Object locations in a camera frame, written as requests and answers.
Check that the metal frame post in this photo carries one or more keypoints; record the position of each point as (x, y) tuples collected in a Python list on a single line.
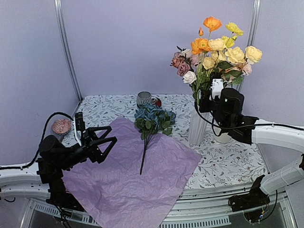
[(66, 49), (249, 21)]

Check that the orange poppy flower stem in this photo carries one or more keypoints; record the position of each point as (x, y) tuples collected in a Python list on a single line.
[(200, 47)]

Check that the yellow flower stem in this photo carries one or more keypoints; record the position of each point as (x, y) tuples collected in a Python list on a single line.
[(235, 33)]

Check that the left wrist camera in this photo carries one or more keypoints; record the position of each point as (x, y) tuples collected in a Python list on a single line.
[(79, 127)]

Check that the pale pink peony stem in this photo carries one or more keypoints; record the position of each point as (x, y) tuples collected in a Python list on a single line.
[(244, 69)]

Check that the white ribbed vase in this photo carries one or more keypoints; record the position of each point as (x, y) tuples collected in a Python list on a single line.
[(198, 125)]

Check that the red patterned saucer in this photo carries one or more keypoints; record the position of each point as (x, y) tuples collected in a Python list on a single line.
[(156, 101)]

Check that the right metal frame post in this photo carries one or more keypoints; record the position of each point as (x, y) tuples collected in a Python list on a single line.
[(249, 21)]

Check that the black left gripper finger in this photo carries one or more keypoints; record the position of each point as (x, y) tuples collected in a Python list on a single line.
[(99, 148), (96, 133)]

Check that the purple wrapping paper sheet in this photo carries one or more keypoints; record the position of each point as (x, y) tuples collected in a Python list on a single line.
[(133, 187)]

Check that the floral tablecloth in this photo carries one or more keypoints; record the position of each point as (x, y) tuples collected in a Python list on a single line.
[(221, 164)]

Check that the aluminium front rail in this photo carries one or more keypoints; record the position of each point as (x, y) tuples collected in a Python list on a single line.
[(195, 208)]

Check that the left metal frame post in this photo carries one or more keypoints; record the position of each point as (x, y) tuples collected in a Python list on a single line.
[(66, 49)]

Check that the pale yellow rose stem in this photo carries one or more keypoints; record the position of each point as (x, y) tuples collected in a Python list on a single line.
[(227, 58)]

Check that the three rose flower stem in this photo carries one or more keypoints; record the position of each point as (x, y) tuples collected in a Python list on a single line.
[(185, 70)]

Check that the blue hydrangea flower bunch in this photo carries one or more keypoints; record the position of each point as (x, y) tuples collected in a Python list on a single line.
[(151, 119)]

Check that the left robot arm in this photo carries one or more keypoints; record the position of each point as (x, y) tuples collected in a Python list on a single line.
[(22, 181)]

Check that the pink peony flower stem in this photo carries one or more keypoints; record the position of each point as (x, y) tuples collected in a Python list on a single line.
[(194, 60)]

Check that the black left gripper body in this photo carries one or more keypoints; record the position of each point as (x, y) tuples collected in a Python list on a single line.
[(67, 162)]

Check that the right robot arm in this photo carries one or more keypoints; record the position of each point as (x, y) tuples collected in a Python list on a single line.
[(282, 145)]

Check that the striped ceramic cup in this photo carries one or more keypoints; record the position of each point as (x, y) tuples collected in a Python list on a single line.
[(144, 97)]

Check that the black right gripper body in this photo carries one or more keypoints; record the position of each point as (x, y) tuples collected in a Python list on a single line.
[(219, 117)]

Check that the pink patterned bowl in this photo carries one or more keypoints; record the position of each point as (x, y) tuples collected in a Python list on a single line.
[(61, 126)]

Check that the cream ceramic mug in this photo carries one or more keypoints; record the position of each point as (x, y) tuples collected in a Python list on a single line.
[(223, 138)]

